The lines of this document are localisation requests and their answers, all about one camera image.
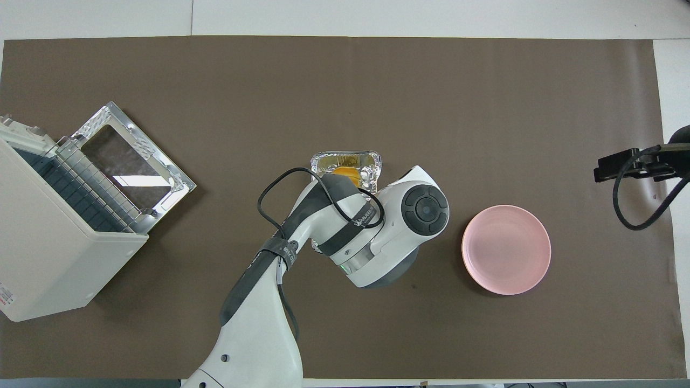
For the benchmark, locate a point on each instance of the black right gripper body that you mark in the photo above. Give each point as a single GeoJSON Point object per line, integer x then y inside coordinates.
{"type": "Point", "coordinates": [620, 164]}

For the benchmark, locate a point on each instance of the golden sliced bread loaf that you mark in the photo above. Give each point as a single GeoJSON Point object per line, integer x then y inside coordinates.
{"type": "Point", "coordinates": [347, 173]}

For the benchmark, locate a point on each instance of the aluminium foil tray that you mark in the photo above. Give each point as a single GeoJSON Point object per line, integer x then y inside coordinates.
{"type": "Point", "coordinates": [329, 160]}

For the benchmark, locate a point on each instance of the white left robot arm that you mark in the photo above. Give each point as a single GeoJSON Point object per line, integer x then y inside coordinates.
{"type": "Point", "coordinates": [259, 334]}

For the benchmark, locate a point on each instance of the glass oven door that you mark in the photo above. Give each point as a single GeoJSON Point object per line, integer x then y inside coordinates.
{"type": "Point", "coordinates": [129, 161]}

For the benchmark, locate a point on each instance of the cream toaster oven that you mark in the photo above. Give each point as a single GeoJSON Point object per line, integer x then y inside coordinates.
{"type": "Point", "coordinates": [48, 258]}

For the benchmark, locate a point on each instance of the cream oven knob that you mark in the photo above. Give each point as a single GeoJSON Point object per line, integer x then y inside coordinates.
{"type": "Point", "coordinates": [36, 130]}
{"type": "Point", "coordinates": [5, 119]}

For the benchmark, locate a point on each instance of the pink round plate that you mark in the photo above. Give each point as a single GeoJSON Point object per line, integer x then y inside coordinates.
{"type": "Point", "coordinates": [506, 249]}

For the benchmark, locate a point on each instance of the brown table mat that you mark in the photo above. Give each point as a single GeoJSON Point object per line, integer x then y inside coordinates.
{"type": "Point", "coordinates": [345, 97]}

